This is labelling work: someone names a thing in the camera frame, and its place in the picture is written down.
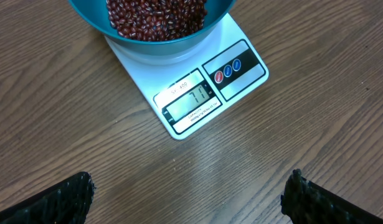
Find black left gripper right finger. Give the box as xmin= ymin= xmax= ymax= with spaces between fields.
xmin=280 ymin=169 xmax=383 ymax=224

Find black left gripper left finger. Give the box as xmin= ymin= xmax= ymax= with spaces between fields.
xmin=0 ymin=172 xmax=95 ymax=224

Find white digital kitchen scale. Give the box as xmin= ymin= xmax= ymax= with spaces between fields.
xmin=108 ymin=14 xmax=269 ymax=140

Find teal plastic bowl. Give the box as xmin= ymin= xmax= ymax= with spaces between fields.
xmin=70 ymin=0 xmax=235 ymax=55

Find red beans in bowl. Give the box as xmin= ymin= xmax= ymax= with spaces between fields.
xmin=106 ymin=0 xmax=207 ymax=42

